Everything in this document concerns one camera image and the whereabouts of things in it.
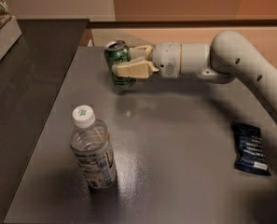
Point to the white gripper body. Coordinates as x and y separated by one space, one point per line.
166 59

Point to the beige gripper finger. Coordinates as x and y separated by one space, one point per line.
136 68
144 51

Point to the green soda can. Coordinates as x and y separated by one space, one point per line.
116 52

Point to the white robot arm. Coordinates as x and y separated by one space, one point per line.
229 56

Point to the clear plastic water bottle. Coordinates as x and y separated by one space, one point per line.
90 143

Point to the dark side counter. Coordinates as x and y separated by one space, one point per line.
31 74

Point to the dark blue snack wrapper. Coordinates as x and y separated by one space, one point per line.
250 154

